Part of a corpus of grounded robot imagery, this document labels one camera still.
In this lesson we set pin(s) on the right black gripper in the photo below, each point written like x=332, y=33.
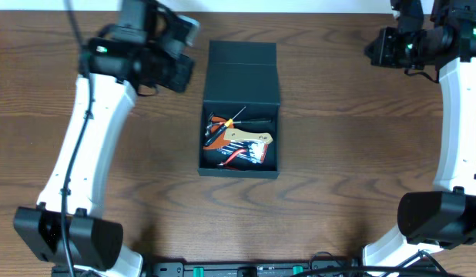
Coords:
x=383, y=56

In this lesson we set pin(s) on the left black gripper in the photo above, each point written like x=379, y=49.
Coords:
x=176, y=71

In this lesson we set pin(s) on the black red claw hammer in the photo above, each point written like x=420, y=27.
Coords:
x=214, y=121

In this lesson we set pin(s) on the dark green box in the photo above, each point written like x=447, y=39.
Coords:
x=242, y=74

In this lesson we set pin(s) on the black yellow screwdriver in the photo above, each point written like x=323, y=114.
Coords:
x=222, y=128

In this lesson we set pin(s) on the orange scraper wooden handle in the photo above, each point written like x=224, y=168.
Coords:
x=233, y=134

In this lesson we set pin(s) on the red handled pliers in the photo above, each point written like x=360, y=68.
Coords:
x=232, y=155

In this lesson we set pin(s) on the blue drill bit pack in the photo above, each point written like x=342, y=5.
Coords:
x=255, y=151

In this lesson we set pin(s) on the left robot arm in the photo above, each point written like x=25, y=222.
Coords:
x=66, y=226

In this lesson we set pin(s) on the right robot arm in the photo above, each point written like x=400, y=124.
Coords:
x=445, y=217

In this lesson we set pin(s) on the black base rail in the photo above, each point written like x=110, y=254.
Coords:
x=179, y=269

